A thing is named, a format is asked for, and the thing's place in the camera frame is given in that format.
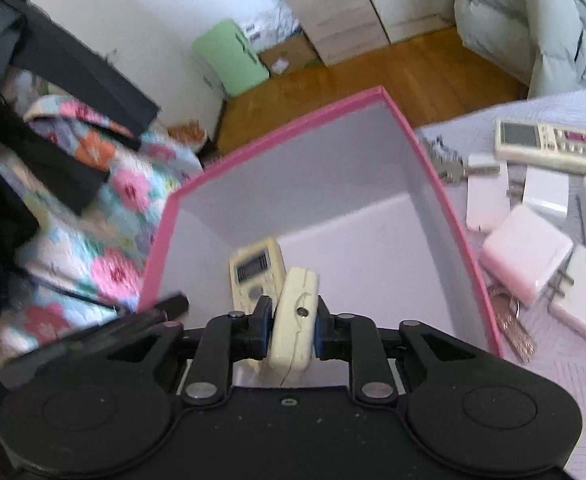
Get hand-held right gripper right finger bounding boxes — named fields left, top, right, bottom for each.
left=314, top=299, right=478, bottom=407

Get flat white adapter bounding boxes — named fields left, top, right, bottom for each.
left=465, top=154, right=510, bottom=233

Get pink cardboard box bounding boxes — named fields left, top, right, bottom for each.
left=138, top=86, right=504, bottom=391

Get dark garment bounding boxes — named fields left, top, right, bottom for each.
left=0, top=105, right=111, bottom=321

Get white charger block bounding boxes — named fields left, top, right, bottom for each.
left=520, top=166, right=571, bottom=221

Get cream plastic device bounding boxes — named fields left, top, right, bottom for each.
left=269, top=266, right=321, bottom=372

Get wooden shelf cabinet with drawers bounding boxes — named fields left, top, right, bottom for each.
left=278, top=0, right=391, bottom=67

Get black coat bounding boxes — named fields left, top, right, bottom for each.
left=0, top=0, right=161, bottom=151

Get silver keys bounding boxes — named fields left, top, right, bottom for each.
left=420, top=136, right=501, bottom=185

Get orange patterned bag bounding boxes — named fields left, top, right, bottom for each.
left=169, top=120, right=208, bottom=150

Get white puffer jacket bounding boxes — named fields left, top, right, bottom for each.
left=453, top=0, right=586, bottom=101

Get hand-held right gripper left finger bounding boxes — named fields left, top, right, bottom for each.
left=107, top=296, right=276, bottom=407

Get pinkish white power adapter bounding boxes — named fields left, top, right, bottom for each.
left=480, top=204, right=574, bottom=308

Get light quilted bedspread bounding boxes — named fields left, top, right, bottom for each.
left=413, top=91, right=586, bottom=480

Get copper key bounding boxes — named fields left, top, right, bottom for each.
left=487, top=285, right=536, bottom=365

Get small cream remote control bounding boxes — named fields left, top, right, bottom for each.
left=229, top=237, right=288, bottom=318

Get floral quilt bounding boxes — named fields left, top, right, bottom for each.
left=0, top=67, right=206, bottom=361

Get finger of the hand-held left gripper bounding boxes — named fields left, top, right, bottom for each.
left=75, top=291, right=191, bottom=347

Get white air conditioner remote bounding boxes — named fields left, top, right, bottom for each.
left=494, top=118, right=586, bottom=177

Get white plastic bags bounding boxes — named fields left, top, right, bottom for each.
left=240, top=7, right=301, bottom=53

